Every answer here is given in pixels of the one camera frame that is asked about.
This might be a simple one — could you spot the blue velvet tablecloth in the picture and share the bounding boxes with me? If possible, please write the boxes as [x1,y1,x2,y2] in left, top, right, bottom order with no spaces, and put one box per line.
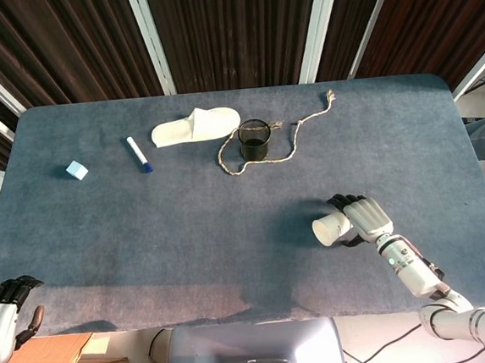
[0,67,485,349]

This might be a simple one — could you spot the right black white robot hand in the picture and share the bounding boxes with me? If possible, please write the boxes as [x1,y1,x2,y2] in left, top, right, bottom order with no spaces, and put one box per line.
[326,189,397,250]

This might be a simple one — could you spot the light blue cube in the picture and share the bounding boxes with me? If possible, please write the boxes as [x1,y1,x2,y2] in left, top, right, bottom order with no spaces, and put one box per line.
[64,158,90,182]

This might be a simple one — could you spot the white paper cup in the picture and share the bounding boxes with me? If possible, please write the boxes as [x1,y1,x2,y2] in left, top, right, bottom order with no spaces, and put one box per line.
[311,209,355,248]

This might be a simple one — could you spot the beige braided rope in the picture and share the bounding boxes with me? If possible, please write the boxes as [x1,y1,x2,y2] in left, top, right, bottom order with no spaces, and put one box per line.
[212,89,344,179]

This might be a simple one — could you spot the white marker with blue cap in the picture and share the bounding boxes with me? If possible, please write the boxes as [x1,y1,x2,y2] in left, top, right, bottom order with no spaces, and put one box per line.
[125,135,154,176]

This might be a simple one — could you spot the grey robot torso base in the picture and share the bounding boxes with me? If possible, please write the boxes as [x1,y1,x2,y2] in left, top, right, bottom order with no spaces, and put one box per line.
[159,313,347,363]

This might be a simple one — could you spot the black mesh pen holder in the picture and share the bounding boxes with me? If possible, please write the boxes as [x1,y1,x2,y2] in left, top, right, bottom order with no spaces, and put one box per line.
[235,117,273,163]

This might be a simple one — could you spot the white disposable slipper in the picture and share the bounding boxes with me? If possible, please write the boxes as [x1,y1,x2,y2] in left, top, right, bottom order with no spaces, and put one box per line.
[148,103,243,150]

